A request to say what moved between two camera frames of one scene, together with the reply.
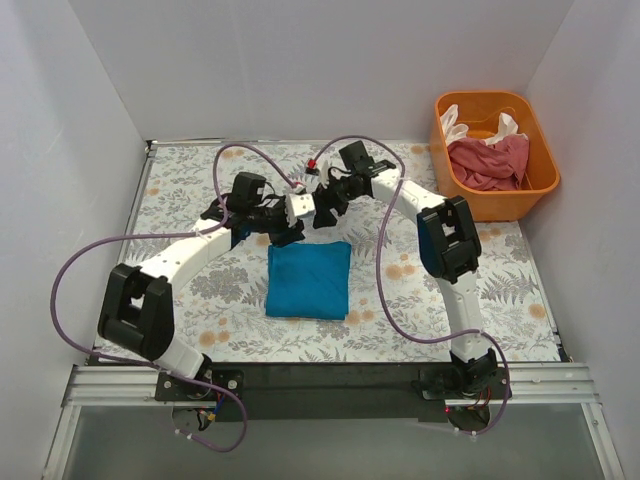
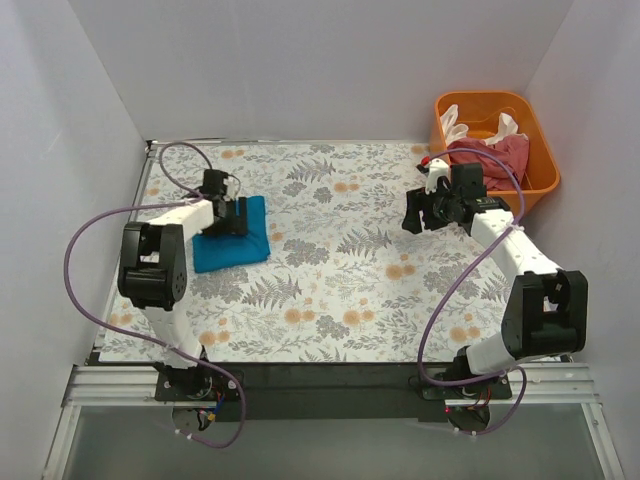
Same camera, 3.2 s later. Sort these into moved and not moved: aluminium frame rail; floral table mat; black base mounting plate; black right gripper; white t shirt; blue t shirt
Moved: blue t shirt; black right gripper
Not moved: white t shirt; aluminium frame rail; floral table mat; black base mounting plate
